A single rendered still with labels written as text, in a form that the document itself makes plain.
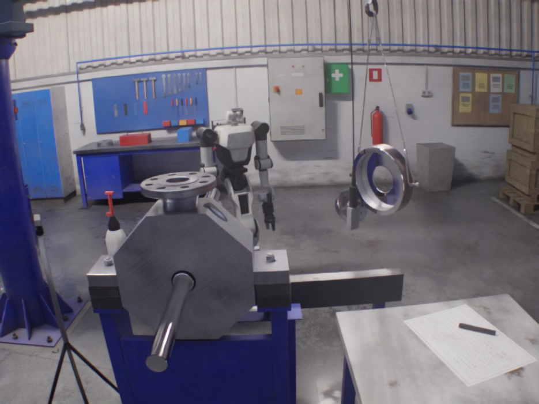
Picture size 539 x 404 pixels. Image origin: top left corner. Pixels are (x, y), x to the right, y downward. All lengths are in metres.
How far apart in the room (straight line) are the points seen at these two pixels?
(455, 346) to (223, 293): 0.82
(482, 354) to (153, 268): 1.15
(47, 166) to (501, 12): 7.50
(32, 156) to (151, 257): 5.78
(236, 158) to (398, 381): 2.27
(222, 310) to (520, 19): 7.03
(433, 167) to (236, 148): 3.93
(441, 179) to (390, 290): 4.76
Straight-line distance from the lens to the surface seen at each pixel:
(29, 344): 3.46
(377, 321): 1.69
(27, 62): 7.76
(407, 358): 1.51
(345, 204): 2.57
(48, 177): 7.14
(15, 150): 3.30
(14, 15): 3.16
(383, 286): 2.06
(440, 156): 6.62
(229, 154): 3.26
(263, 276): 1.53
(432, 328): 1.68
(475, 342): 1.64
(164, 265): 1.53
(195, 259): 1.50
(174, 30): 6.82
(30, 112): 7.11
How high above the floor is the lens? 1.77
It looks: 16 degrees down
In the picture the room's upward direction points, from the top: 3 degrees counter-clockwise
